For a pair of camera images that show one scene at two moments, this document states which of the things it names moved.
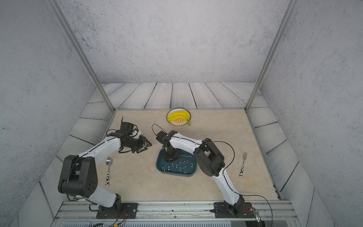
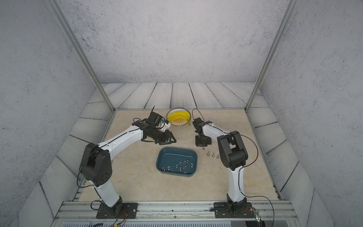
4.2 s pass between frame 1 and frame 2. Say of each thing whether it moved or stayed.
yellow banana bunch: stayed
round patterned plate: stayed
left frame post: stayed
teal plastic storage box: stayed
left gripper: moved
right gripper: moved
